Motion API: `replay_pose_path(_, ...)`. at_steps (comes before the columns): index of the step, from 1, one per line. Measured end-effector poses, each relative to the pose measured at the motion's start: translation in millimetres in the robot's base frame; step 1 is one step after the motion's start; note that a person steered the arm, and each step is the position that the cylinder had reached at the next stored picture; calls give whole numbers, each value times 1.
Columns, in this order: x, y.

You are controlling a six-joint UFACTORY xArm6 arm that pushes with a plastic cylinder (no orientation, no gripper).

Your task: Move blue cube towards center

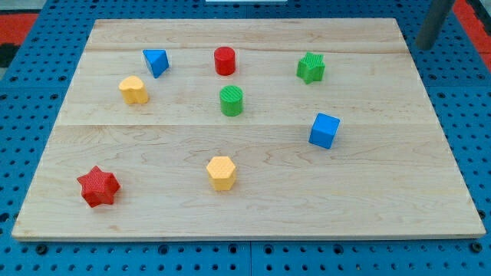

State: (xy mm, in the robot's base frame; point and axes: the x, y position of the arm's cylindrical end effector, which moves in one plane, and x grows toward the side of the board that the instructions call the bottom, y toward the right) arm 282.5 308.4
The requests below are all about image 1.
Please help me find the blue cube block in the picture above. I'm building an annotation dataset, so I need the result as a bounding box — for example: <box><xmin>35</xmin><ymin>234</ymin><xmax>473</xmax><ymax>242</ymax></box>
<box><xmin>308</xmin><ymin>113</ymin><xmax>341</xmax><ymax>149</ymax></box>

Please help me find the yellow hexagon block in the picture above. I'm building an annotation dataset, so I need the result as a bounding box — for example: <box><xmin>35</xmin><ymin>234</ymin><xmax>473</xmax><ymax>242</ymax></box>
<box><xmin>206</xmin><ymin>156</ymin><xmax>236</xmax><ymax>191</ymax></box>

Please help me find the green cylinder block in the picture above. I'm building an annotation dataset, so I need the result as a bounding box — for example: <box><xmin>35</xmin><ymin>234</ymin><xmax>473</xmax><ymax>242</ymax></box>
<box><xmin>219</xmin><ymin>85</ymin><xmax>243</xmax><ymax>117</ymax></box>

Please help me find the wooden board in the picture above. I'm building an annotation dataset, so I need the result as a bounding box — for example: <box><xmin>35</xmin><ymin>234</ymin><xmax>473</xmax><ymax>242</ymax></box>
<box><xmin>12</xmin><ymin>18</ymin><xmax>486</xmax><ymax>242</ymax></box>

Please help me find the red cylinder block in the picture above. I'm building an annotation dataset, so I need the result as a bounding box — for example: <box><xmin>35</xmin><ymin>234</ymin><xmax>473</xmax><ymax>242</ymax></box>
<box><xmin>213</xmin><ymin>47</ymin><xmax>236</xmax><ymax>76</ymax></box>

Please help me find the green star block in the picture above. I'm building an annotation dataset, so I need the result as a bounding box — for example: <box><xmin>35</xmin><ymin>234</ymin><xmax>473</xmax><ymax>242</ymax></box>
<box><xmin>296</xmin><ymin>52</ymin><xmax>325</xmax><ymax>84</ymax></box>

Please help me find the blue triangular prism block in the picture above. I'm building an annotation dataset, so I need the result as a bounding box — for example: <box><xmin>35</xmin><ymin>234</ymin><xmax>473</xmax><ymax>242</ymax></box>
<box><xmin>143</xmin><ymin>49</ymin><xmax>170</xmax><ymax>78</ymax></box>

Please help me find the yellow heart block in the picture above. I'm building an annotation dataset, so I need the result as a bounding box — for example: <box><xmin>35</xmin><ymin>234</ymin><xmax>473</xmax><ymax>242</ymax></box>
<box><xmin>118</xmin><ymin>75</ymin><xmax>149</xmax><ymax>104</ymax></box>

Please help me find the red star block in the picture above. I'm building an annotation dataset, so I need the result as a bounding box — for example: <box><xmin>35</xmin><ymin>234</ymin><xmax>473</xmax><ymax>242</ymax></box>
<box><xmin>77</xmin><ymin>166</ymin><xmax>120</xmax><ymax>208</ymax></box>

